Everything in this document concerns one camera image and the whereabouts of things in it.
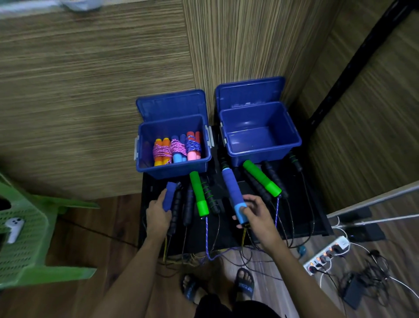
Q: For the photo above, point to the person's left hand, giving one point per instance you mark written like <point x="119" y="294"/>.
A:
<point x="157" y="221"/>

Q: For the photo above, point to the person's right hand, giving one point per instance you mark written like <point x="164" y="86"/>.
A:
<point x="262" y="222"/>

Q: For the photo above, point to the person's left thumb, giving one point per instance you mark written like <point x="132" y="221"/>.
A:
<point x="168" y="216"/>

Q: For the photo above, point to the person's right thumb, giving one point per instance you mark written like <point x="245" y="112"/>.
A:
<point x="248" y="216"/>

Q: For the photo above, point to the person's right forearm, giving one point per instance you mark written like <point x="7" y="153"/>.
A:
<point x="301" y="285"/>

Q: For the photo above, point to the person's left forearm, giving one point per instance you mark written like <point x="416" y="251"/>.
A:
<point x="131" y="281"/>

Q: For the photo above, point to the small blue round object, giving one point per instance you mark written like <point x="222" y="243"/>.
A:
<point x="301" y="250"/>

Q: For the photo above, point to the person's right sandalled foot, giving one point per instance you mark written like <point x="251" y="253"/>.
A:
<point x="245" y="283"/>

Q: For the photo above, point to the person's sandalled foot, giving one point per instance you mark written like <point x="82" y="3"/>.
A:
<point x="193" y="288"/>
<point x="245" y="283"/>

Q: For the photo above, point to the person's left sandalled foot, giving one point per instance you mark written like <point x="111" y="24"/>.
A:
<point x="193" y="288"/>

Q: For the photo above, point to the white power strip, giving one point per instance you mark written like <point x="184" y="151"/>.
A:
<point x="324" y="255"/>

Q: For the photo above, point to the empty blue storage box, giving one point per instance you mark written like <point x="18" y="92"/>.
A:
<point x="258" y="131"/>

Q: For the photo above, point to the person's black shorts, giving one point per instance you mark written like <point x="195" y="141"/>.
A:
<point x="229" y="309"/>

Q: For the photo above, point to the black stand base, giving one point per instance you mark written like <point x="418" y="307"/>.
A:
<point x="363" y="229"/>

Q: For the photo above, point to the grey metal bar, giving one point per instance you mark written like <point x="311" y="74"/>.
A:
<point x="373" y="198"/>

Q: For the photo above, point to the black power adapter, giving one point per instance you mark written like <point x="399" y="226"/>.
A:
<point x="353" y="291"/>

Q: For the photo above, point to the green plastic chair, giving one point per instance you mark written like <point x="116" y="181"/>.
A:
<point x="23" y="249"/>

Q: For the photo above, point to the white game controller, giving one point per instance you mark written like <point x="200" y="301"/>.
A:
<point x="13" y="227"/>

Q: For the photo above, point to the black metal pole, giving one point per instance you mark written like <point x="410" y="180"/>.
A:
<point x="356" y="62"/>

